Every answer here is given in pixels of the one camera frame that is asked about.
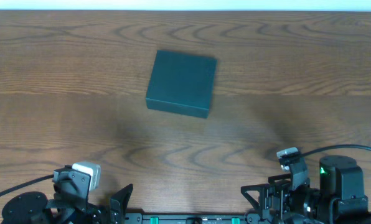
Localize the dark green box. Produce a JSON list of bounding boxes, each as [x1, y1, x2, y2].
[[146, 50, 217, 118]]

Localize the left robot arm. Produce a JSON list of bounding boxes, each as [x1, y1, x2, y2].
[[2, 181, 133, 224]]

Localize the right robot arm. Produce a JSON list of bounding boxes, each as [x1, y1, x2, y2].
[[241, 153, 371, 224]]

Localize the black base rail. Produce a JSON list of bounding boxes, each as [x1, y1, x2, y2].
[[124, 213, 270, 224]]

